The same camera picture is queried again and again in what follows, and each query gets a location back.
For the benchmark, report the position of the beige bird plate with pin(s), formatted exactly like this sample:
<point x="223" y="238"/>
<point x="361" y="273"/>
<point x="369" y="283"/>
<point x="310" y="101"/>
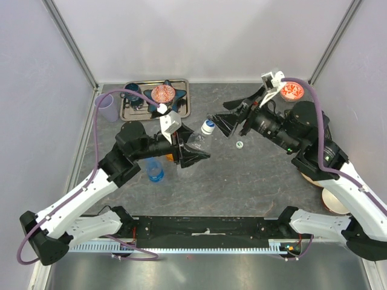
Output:
<point x="310" y="180"/>

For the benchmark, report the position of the right aluminium frame post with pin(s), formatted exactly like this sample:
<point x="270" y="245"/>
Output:
<point x="335" y="40"/>

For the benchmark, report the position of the aluminium frame post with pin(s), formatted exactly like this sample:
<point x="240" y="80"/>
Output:
<point x="61" y="25"/>
<point x="335" y="40"/>

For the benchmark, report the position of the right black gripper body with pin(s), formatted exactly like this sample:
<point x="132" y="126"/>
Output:
<point x="251" y="111"/>

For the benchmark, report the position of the red patterned bowl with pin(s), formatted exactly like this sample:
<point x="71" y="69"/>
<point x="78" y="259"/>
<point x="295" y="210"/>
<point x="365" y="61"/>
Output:
<point x="163" y="94"/>

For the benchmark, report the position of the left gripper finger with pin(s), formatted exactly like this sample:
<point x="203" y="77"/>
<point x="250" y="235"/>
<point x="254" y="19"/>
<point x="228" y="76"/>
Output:
<point x="183" y="134"/>
<point x="190" y="156"/>

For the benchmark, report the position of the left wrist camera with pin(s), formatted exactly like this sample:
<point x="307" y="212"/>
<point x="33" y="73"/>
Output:
<point x="170" y="121"/>

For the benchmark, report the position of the clear bottle blue cap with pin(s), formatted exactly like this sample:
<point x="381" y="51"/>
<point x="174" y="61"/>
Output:
<point x="154" y="170"/>

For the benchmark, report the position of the orange juice bottle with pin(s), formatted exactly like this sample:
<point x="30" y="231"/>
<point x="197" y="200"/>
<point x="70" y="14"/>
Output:
<point x="169" y="157"/>

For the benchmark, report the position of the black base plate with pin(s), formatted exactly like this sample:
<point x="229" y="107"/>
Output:
<point x="204" y="232"/>

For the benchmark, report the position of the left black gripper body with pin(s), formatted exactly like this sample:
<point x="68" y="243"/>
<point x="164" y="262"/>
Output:
<point x="175" y="147"/>

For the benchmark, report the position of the dark blue mug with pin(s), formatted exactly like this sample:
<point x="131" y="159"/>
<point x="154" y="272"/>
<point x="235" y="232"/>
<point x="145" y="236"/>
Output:
<point x="132" y="94"/>

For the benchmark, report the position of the white slotted cable duct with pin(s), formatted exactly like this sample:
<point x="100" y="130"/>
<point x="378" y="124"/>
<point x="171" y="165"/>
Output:
<point x="110" y="246"/>

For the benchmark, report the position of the orange floral small bowl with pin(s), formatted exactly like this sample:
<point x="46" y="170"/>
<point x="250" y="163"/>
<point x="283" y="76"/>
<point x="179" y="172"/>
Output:
<point x="292" y="92"/>

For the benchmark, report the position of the red white bowl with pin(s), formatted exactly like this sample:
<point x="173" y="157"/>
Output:
<point x="332" y="203"/>

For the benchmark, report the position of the left aluminium frame post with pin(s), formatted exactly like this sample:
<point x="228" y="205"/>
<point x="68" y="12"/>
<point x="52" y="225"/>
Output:
<point x="61" y="25"/>

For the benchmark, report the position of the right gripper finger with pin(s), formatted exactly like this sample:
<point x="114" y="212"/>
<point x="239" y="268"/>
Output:
<point x="225" y="122"/>
<point x="230" y="105"/>

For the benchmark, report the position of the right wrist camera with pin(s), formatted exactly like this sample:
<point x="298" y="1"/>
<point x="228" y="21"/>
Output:
<point x="273" y="84"/>

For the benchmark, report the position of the lilac plastic cup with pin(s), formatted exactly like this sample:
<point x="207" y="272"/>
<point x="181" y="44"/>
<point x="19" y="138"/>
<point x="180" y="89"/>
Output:
<point x="107" y="107"/>

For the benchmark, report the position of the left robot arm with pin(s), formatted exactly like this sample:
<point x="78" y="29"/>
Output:
<point x="52" y="232"/>

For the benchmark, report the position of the blue star-shaped dish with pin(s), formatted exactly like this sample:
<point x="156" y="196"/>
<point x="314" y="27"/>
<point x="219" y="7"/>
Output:
<point x="179" y="94"/>

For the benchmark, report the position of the white green bottle cap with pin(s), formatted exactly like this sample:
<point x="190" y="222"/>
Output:
<point x="239" y="144"/>

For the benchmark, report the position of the steel tray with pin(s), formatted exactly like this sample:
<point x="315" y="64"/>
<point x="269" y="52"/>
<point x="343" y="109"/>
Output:
<point x="148" y="111"/>

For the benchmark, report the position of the blue pocari bottle cap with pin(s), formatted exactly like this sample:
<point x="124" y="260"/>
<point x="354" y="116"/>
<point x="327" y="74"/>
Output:
<point x="208" y="127"/>

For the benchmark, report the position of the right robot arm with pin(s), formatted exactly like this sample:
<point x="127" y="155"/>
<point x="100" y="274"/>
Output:
<point x="305" y="134"/>

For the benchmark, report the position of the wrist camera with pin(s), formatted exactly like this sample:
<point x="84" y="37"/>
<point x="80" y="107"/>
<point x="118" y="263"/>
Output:
<point x="273" y="84"/>
<point x="170" y="121"/>

